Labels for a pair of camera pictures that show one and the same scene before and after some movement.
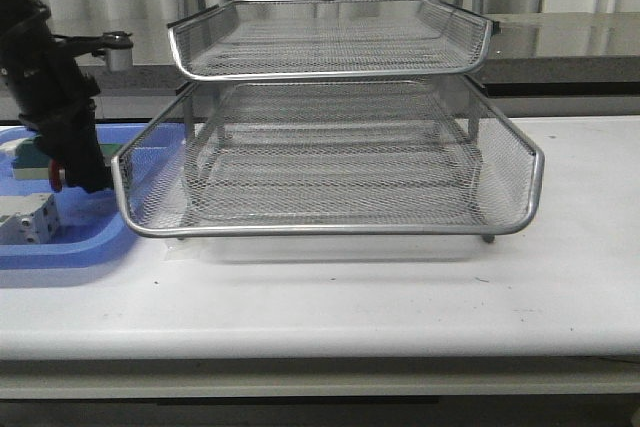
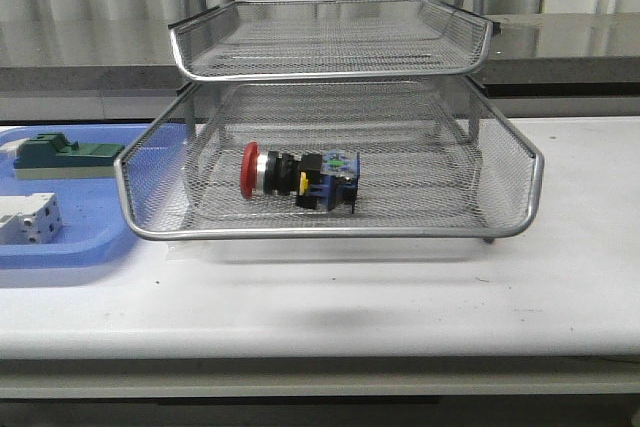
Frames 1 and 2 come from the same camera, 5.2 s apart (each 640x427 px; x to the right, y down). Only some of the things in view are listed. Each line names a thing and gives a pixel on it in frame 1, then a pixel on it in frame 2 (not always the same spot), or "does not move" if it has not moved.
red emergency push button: x=55 y=181 → x=326 y=180
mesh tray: x=256 y=37 does not move
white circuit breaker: x=29 y=219 does not move
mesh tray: x=326 y=156 does not move
